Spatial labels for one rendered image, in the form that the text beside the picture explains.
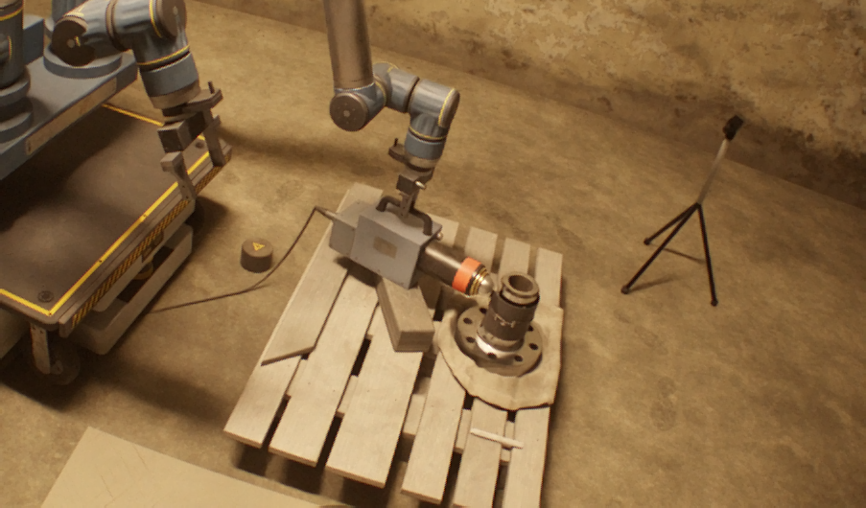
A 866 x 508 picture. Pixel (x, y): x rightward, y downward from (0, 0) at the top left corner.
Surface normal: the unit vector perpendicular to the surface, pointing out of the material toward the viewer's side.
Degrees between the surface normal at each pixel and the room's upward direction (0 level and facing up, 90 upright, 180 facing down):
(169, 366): 0
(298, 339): 0
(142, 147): 0
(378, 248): 90
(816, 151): 90
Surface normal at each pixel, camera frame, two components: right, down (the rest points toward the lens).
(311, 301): 0.22, -0.80
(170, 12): 0.97, -0.09
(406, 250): -0.48, 0.40
